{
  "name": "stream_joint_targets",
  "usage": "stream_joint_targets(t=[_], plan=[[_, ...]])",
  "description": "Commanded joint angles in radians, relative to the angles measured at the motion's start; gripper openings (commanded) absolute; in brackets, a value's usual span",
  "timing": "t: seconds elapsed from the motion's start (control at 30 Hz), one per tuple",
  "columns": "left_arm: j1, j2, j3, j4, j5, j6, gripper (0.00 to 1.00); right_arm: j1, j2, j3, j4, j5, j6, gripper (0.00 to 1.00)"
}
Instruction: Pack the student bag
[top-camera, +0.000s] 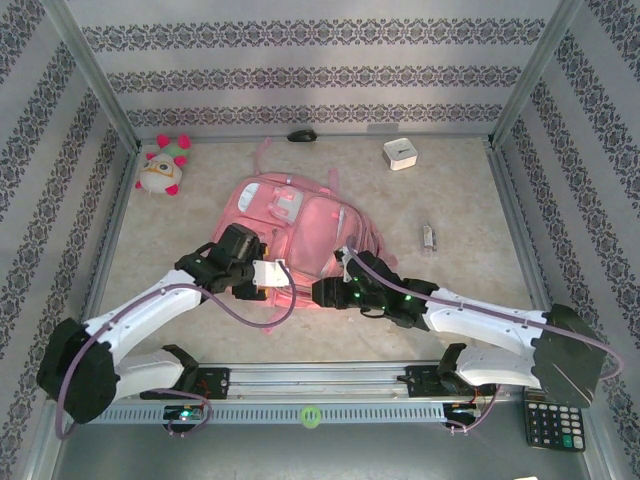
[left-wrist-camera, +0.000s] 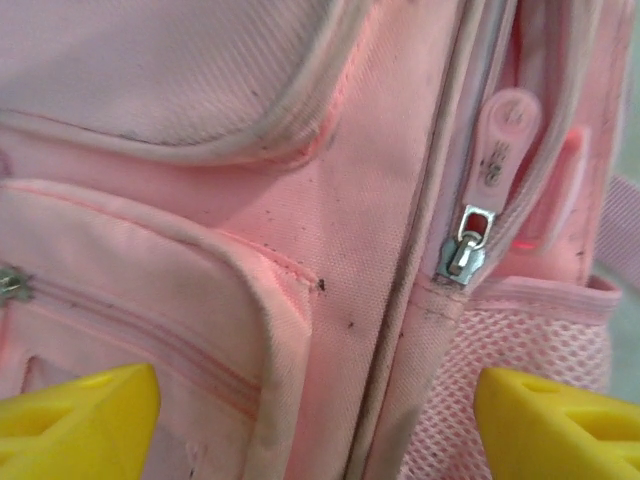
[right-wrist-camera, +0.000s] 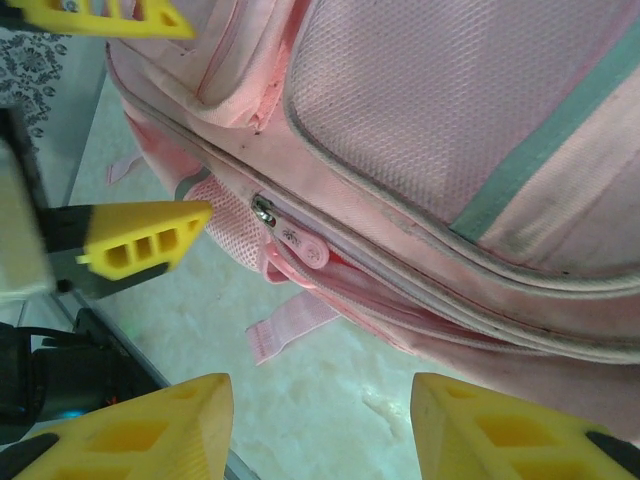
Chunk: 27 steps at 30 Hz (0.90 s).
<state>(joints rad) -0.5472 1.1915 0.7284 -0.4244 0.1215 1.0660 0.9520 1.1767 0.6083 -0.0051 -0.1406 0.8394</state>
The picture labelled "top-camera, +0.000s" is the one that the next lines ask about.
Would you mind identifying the pink school backpack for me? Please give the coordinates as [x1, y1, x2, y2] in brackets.
[209, 137, 399, 337]

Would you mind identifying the small clear correction tape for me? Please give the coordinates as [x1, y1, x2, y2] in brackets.
[418, 217, 440, 260]

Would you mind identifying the white square alarm clock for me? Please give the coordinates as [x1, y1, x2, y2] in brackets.
[382, 138, 420, 173]

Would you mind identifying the white and pink plush toy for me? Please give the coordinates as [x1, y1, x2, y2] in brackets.
[134, 133, 192, 197]

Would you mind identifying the small circuit board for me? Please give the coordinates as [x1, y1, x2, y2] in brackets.
[163, 404, 207, 425]
[443, 402, 485, 426]

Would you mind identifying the black desk calculator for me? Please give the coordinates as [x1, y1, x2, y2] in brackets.
[523, 389, 586, 453]

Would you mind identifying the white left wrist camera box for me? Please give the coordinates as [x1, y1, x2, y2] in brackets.
[251, 258, 292, 290]

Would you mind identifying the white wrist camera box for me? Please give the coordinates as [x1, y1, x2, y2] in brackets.
[251, 258, 292, 290]
[333, 247, 359, 282]

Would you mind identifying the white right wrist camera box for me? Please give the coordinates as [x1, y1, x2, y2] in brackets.
[333, 247, 359, 282]

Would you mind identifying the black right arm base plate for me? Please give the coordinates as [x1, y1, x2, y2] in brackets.
[404, 364, 500, 400]

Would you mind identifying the aluminium mounting rail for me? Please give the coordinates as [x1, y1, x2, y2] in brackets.
[47, 362, 586, 404]

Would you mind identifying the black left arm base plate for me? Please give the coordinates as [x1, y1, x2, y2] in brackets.
[194, 366, 232, 401]

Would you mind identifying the aluminium frame side rail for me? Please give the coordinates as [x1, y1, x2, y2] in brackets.
[487, 139, 550, 309]
[72, 147, 142, 351]

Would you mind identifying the grey slotted cable duct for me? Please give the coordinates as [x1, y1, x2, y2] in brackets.
[99, 403, 446, 426]

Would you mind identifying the aluminium frame back rail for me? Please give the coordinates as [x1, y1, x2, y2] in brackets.
[134, 130, 494, 142]

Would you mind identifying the aluminium frame post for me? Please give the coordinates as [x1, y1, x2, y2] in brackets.
[488, 0, 586, 150]
[42, 0, 144, 154]

